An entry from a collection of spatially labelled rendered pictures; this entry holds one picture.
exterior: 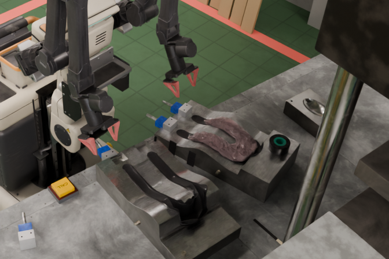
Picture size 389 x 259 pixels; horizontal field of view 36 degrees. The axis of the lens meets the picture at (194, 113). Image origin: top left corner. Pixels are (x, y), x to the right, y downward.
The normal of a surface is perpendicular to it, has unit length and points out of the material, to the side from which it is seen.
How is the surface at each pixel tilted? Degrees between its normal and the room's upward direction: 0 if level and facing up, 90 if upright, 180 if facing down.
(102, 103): 63
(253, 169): 0
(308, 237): 0
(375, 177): 90
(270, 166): 0
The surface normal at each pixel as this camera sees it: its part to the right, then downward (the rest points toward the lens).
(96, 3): 0.58, -0.22
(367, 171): -0.77, 0.37
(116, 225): 0.09, -0.74
